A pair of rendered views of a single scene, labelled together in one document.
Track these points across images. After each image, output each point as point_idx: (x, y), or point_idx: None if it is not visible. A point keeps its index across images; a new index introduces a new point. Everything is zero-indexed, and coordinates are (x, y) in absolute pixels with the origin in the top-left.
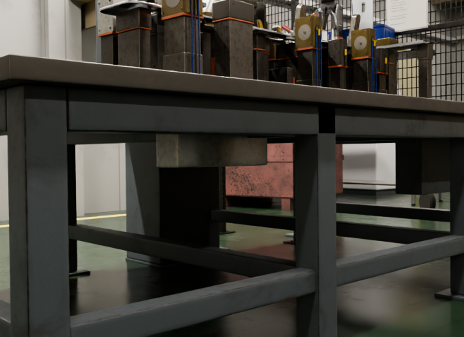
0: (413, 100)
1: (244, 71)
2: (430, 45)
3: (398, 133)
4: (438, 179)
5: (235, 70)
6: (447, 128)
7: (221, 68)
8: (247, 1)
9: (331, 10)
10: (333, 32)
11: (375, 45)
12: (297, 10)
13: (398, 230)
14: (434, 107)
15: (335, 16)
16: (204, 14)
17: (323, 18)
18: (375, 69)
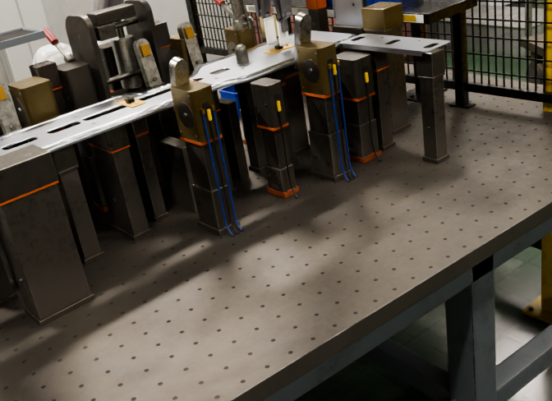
0: (317, 352)
1: (60, 265)
2: (438, 54)
3: (301, 393)
4: None
5: (39, 274)
6: (416, 307)
7: (18, 272)
8: (112, 13)
9: None
10: (279, 25)
11: (338, 71)
12: (172, 71)
13: (388, 358)
14: (370, 327)
15: None
16: (20, 92)
17: None
18: (349, 94)
